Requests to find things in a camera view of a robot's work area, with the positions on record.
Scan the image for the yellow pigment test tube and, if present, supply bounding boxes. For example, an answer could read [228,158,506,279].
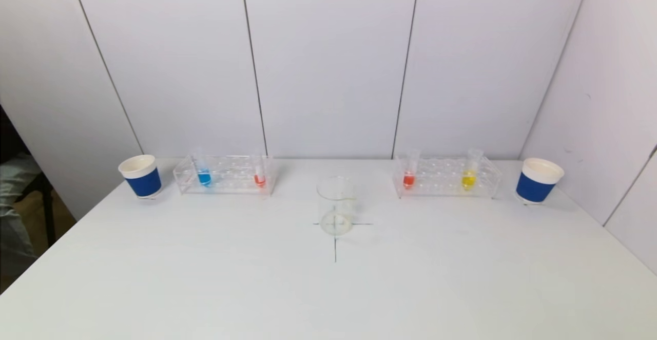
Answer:
[461,148,484,192]

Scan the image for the clear glass beaker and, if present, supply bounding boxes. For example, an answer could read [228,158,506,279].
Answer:
[316,175,357,237]

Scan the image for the red pigment test tube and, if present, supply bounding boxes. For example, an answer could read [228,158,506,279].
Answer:
[403,149,421,190]
[253,154,267,188]

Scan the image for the clear acrylic test tube rack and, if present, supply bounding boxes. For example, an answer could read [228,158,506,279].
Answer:
[393,156,504,199]
[172,155,277,196]

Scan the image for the blue pigment test tube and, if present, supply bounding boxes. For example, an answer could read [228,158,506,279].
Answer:
[193,151,212,187]

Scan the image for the blue white paper cup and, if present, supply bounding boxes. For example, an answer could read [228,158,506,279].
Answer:
[515,158,565,205]
[118,154,163,199]

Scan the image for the person in grey clothing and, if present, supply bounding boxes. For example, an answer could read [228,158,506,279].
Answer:
[0,154,42,279]

